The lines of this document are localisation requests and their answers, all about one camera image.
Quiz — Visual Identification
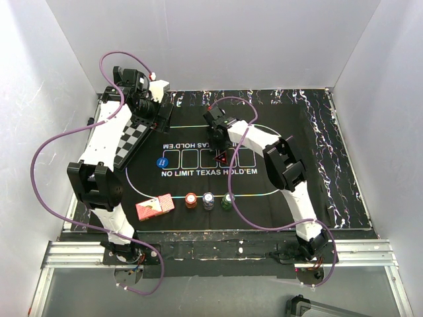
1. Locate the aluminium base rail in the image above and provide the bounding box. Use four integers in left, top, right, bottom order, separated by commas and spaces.
28, 231, 414, 316

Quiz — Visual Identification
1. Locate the black white chess board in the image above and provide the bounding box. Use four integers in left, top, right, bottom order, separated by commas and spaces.
114, 118, 155, 170

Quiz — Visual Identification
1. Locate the green poker chip stack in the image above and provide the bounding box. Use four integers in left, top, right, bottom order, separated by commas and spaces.
221, 193, 233, 211

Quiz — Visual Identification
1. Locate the red playing card box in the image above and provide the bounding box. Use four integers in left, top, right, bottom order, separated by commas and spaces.
135, 194, 174, 221

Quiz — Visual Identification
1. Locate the blue poker chip stack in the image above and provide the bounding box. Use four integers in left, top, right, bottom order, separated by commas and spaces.
202, 192, 215, 211

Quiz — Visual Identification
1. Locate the black poker felt mat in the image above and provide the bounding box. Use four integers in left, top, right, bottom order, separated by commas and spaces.
117, 88, 371, 231

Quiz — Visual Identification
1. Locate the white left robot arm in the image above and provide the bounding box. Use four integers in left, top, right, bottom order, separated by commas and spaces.
67, 66, 173, 264

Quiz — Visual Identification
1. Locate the black red all-in triangle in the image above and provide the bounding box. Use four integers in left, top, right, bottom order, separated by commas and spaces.
214, 151, 228, 164

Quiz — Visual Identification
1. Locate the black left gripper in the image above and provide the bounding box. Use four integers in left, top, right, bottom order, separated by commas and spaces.
133, 94, 174, 134

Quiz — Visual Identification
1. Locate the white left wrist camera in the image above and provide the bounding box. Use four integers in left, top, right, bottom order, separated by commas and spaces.
149, 80, 170, 103

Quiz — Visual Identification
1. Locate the red poker chip stack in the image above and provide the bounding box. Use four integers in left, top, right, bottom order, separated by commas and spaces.
184, 193, 197, 209

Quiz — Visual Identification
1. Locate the blue small blind button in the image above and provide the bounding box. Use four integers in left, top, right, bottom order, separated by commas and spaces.
156, 157, 169, 168

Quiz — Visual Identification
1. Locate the black case bottom right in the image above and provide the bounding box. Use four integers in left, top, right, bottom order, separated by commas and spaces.
285, 295, 365, 317

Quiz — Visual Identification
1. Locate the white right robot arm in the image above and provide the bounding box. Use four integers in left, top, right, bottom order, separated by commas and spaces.
204, 106, 328, 263

